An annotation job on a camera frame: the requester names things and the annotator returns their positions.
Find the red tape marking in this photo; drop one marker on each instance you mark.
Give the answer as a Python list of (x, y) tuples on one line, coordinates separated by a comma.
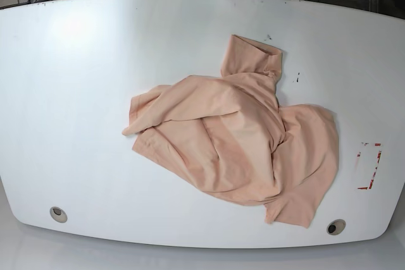
[(366, 165)]

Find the peach T-shirt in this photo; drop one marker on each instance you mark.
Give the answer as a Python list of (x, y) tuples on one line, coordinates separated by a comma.
[(230, 138)]

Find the table grommet hole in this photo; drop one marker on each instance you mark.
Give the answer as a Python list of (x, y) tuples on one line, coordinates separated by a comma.
[(336, 227), (58, 214)]

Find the right table grommet hole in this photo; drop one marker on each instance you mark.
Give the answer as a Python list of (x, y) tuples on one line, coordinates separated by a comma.
[(336, 227)]

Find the left table grommet hole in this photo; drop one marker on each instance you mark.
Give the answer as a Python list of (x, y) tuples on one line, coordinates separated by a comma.
[(58, 214)]

